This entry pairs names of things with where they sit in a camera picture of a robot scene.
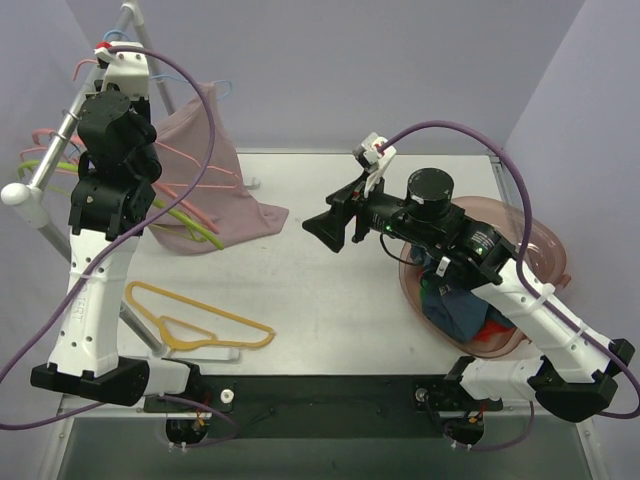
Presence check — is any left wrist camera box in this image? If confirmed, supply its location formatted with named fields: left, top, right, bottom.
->
left=94, top=41, right=150, bottom=101

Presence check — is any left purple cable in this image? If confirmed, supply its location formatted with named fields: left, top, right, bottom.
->
left=0, top=46, right=240, bottom=441

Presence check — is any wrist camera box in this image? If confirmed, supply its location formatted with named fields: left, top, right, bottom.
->
left=353, top=132, right=397, bottom=198
left=94, top=41, right=150, bottom=101

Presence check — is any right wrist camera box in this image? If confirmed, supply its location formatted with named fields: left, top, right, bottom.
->
left=353, top=132, right=397, bottom=198

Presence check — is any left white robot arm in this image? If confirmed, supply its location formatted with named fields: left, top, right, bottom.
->
left=30, top=90, right=203, bottom=411

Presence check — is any purple cable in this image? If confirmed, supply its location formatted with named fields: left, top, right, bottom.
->
left=0, top=46, right=240, bottom=441
left=379, top=119, right=640, bottom=451

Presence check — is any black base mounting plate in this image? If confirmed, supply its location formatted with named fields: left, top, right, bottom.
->
left=144, top=375, right=503, bottom=443

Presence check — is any pink translucent plastic basin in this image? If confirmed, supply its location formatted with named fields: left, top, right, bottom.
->
left=399, top=196, right=571, bottom=359

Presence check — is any pink wire hanger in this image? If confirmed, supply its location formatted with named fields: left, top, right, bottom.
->
left=71, top=59, right=240, bottom=189

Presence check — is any dark grey-blue tank top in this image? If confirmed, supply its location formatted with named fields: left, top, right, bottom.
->
left=410, top=246, right=515, bottom=343

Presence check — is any pink plastic hanger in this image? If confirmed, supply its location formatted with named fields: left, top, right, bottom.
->
left=19, top=128, right=219, bottom=234

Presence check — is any mauve pink tank top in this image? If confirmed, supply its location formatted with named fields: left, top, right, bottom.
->
left=149, top=83, right=289, bottom=255

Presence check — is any red tank top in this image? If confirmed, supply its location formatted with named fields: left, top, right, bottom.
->
left=474, top=319, right=511, bottom=342

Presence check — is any yellow plastic hanger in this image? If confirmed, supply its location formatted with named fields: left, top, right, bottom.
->
left=125, top=281, right=276, bottom=352

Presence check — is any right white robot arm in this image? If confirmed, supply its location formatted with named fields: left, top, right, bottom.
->
left=302, top=168, right=635, bottom=423

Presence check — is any lime green hanger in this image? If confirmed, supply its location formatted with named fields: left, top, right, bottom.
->
left=16, top=160, right=225, bottom=250

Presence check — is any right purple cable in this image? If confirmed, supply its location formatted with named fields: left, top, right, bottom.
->
left=379, top=119, right=640, bottom=451

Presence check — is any light blue wire hanger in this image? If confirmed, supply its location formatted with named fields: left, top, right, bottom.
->
left=102, top=29, right=233, bottom=100

